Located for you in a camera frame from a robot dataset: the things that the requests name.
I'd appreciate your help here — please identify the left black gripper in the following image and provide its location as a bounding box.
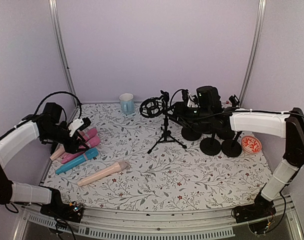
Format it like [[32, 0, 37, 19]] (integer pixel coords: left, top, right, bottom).
[[42, 124, 90, 154]]

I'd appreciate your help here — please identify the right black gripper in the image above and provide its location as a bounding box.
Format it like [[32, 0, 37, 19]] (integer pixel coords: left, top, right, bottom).
[[163, 101, 212, 128]]

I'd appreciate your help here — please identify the tall pink microphone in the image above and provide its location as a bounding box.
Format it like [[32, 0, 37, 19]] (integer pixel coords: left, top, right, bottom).
[[80, 127, 97, 142]]

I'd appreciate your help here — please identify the short pink microphone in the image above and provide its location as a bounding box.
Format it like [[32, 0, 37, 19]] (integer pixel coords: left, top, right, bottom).
[[61, 135, 100, 164]]

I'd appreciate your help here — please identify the beige microphone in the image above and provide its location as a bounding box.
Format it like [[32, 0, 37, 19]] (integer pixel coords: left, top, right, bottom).
[[77, 160, 129, 187], [50, 146, 65, 161]]

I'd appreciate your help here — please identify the blue microphone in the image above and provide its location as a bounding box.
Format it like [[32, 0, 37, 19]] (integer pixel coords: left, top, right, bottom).
[[55, 148, 99, 175]]

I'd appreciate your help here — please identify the round stand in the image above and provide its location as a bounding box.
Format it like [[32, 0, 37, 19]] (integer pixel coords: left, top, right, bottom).
[[221, 131, 242, 158], [181, 126, 202, 141], [217, 95, 240, 140], [200, 129, 221, 156]]

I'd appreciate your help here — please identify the black tripod shock-mount stand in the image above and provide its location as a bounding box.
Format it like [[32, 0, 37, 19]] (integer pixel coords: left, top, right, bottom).
[[139, 90, 187, 154]]

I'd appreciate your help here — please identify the black microphone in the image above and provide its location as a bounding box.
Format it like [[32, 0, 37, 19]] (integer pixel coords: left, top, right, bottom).
[[50, 142, 58, 154]]

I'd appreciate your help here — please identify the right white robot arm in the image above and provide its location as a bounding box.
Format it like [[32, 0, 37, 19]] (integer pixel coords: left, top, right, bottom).
[[168, 86, 304, 218]]

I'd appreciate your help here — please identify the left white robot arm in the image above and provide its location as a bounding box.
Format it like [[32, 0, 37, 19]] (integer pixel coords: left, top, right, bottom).
[[0, 102, 91, 217]]

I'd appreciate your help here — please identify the floral table mat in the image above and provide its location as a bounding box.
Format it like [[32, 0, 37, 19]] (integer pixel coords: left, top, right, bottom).
[[44, 103, 272, 211]]

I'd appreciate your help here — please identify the orange patterned small bowl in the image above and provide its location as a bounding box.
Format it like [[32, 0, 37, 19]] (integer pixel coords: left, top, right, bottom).
[[241, 135, 262, 154]]

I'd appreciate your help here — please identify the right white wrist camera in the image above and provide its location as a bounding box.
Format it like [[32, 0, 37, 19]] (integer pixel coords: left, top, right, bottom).
[[182, 89, 199, 108]]

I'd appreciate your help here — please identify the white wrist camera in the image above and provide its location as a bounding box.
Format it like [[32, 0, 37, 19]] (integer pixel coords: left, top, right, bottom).
[[182, 89, 199, 108], [67, 117, 91, 137]]

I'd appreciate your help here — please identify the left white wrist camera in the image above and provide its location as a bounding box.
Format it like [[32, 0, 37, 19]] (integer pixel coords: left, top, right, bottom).
[[67, 117, 91, 137]]

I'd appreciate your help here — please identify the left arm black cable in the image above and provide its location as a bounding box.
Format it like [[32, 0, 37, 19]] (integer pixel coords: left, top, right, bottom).
[[34, 90, 83, 118]]

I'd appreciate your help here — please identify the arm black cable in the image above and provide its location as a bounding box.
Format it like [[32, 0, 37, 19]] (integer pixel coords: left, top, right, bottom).
[[34, 90, 83, 118], [168, 88, 304, 121]]

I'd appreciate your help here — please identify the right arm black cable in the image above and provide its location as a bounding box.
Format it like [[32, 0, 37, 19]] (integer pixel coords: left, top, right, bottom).
[[168, 88, 304, 121]]

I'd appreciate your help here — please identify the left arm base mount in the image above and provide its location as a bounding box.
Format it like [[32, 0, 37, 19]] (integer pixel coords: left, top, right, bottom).
[[40, 187, 84, 223]]

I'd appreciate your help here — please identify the front aluminium rail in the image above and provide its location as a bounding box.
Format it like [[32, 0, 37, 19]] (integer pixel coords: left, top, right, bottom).
[[13, 195, 304, 240]]

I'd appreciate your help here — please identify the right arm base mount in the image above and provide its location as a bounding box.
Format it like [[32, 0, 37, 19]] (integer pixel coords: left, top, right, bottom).
[[231, 198, 276, 223]]

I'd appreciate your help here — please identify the right aluminium frame post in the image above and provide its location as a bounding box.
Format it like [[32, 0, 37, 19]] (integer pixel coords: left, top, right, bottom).
[[240, 0, 267, 106]]

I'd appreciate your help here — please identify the aluminium frame post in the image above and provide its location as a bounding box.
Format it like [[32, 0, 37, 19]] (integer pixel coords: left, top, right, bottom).
[[240, 0, 267, 106], [48, 0, 76, 95]]

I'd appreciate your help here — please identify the left aluminium frame post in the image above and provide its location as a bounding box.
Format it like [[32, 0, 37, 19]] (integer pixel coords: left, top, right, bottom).
[[48, 0, 76, 95]]

